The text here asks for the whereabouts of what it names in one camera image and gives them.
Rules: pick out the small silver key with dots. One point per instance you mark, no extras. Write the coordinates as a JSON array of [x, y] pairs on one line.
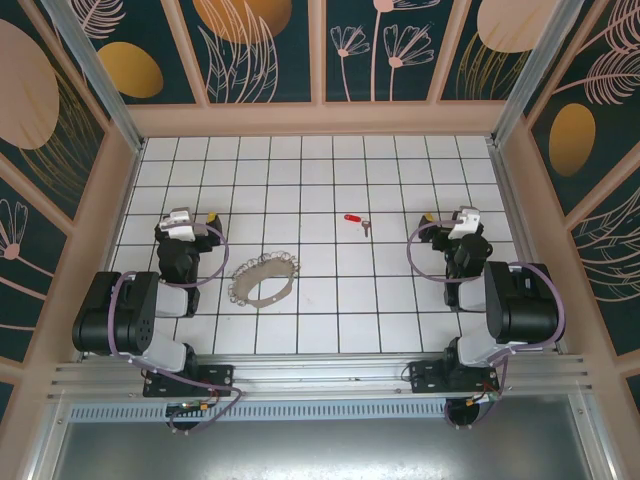
[[366, 227]]

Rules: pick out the red capped key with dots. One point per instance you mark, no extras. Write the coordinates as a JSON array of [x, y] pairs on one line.
[[352, 218]]

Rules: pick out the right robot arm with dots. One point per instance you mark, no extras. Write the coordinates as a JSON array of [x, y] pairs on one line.
[[520, 300]]

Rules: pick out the grey metal sheet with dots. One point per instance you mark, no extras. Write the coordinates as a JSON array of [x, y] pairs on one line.
[[320, 450]]

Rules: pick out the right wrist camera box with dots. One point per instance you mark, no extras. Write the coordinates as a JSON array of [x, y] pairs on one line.
[[464, 222]]

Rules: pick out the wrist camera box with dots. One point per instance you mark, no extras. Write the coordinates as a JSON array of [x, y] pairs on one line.
[[179, 222], [464, 222]]

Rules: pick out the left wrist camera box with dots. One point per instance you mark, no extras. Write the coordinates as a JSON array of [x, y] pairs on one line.
[[179, 222]]

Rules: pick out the aluminium side rail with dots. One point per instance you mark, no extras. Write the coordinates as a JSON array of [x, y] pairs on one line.
[[507, 190]]

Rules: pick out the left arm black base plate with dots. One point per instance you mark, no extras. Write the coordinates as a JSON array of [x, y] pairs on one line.
[[220, 375]]

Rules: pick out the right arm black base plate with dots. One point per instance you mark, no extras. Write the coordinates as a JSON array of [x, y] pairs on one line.
[[425, 377]]

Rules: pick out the aluminium frame post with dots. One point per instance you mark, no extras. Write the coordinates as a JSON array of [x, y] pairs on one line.
[[97, 75], [531, 75]]

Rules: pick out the aluminium mounting rail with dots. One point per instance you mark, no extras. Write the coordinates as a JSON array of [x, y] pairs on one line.
[[320, 372]]

